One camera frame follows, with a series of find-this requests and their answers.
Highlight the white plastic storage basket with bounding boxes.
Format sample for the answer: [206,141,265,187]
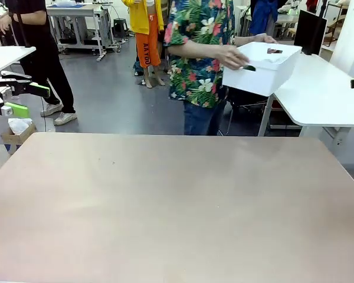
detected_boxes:
[222,41,303,97]

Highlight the person's left forearm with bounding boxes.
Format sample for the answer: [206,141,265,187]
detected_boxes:
[234,35,257,46]

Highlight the person's right forearm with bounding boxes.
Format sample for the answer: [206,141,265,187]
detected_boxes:
[168,37,228,59]

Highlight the person's left hand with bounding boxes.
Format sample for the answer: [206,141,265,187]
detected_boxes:
[253,32,280,45]

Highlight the person's right hand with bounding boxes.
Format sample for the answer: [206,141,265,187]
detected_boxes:
[221,45,251,71]

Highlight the brown cardboard box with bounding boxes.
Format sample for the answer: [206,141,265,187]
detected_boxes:
[0,122,38,156]

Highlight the white desk with stand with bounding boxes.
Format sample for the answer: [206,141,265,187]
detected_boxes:
[0,46,37,78]

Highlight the bystander in black clothes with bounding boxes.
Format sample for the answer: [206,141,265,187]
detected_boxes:
[0,0,78,127]

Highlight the white side table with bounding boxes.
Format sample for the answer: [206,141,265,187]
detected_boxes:
[257,52,354,157]

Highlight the black computer monitor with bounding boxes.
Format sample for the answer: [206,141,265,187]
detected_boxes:
[293,9,328,57]

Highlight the grey metal workbench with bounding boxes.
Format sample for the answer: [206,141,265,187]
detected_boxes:
[46,2,116,62]

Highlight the black office chair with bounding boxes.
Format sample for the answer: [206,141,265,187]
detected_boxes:
[224,87,270,119]

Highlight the blue hanging jacket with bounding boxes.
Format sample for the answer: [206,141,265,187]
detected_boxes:
[248,0,280,38]

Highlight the bystander in yellow jacket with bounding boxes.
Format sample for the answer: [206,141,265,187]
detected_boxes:
[122,0,166,89]

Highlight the person in floral shirt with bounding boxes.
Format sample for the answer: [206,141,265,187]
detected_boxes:
[163,0,237,136]

